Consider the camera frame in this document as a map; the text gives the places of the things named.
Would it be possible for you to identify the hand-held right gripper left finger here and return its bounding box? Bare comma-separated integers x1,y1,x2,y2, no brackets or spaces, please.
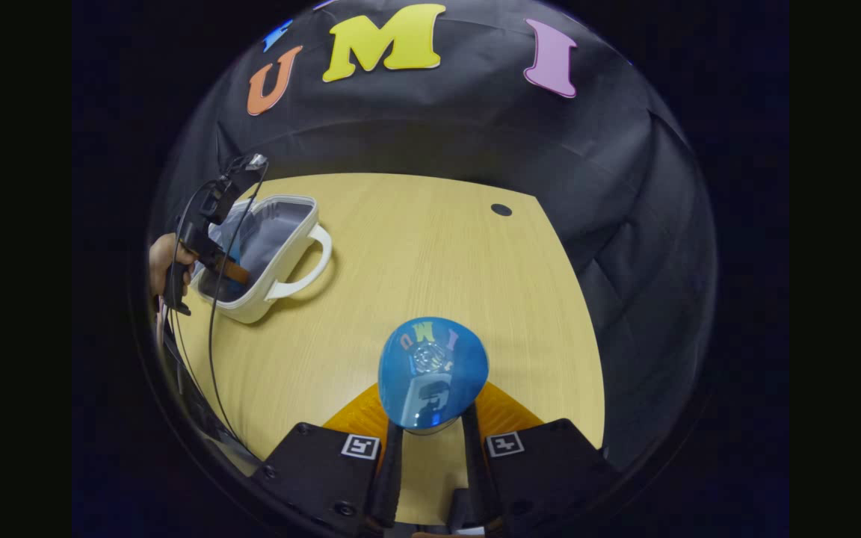
251,381,406,538

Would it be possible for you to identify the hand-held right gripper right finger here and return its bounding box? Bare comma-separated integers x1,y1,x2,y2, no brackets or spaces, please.
460,381,622,536

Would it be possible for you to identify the blue capped bottle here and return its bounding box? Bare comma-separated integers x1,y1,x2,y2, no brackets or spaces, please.
377,317,490,436

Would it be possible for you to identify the black cable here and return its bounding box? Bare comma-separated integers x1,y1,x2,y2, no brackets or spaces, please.
169,161,270,443

